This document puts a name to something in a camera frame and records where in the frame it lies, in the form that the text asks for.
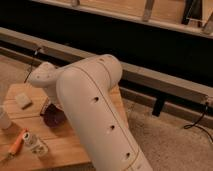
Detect black cable at left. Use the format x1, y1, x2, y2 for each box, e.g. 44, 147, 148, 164
23, 46, 44, 84

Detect beige sponge block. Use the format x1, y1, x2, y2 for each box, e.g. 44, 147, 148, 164
15, 93, 32, 109

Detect clear plastic bottle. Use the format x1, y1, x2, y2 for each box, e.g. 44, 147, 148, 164
22, 132, 48, 157

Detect white cup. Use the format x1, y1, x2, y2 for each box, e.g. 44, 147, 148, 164
0, 106, 12, 129

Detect dark brown snack bar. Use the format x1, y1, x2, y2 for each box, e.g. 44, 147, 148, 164
40, 101, 50, 116

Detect wooden table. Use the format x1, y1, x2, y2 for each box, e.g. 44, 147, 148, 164
0, 81, 129, 171

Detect dark purple ceramic bowl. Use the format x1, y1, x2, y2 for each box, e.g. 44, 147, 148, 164
43, 104, 66, 127

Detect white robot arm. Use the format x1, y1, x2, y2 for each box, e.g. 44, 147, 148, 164
28, 54, 153, 171

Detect black cable at right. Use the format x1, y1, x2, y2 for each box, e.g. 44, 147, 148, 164
182, 99, 213, 141

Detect orange handled tool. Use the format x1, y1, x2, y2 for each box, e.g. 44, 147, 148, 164
0, 128, 28, 165

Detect black cable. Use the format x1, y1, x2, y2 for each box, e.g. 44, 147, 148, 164
23, 46, 44, 84
182, 99, 213, 141

